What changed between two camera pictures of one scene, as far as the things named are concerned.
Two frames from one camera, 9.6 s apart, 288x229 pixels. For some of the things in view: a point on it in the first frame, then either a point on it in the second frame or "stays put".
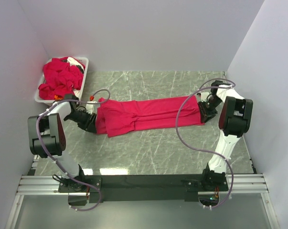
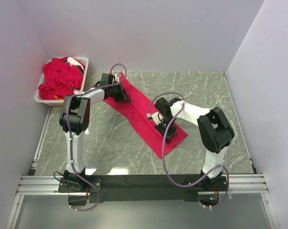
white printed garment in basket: [72, 61] stays put
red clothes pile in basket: [60, 78] stays put
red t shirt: [122, 117] to [135, 110]
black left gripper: [90, 124] to [122, 97]
